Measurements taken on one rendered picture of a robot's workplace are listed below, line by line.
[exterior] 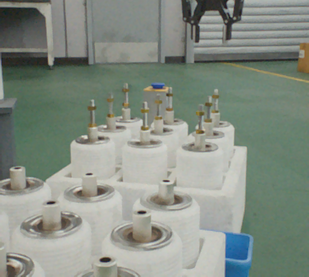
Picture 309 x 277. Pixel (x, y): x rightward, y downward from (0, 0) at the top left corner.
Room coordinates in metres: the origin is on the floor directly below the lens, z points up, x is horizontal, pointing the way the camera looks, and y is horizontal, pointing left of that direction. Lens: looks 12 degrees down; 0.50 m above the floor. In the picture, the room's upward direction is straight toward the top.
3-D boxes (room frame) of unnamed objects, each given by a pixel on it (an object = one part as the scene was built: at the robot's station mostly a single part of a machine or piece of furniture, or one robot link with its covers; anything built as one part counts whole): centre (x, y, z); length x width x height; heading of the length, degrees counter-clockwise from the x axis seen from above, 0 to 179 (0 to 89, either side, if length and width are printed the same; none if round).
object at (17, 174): (0.70, 0.21, 0.26); 0.02 x 0.02 x 0.03
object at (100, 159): (1.00, 0.13, 0.16); 0.10 x 0.10 x 0.18
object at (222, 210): (1.08, -0.01, 0.09); 0.39 x 0.39 x 0.18; 75
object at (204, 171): (0.94, -0.10, 0.16); 0.10 x 0.10 x 0.18
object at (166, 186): (0.64, -0.02, 0.26); 0.02 x 0.02 x 0.03
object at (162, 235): (0.52, 0.01, 0.25); 0.08 x 0.08 x 0.01
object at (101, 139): (1.00, 0.13, 0.25); 0.08 x 0.08 x 0.01
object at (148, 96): (1.38, -0.01, 0.16); 0.07 x 0.07 x 0.31; 75
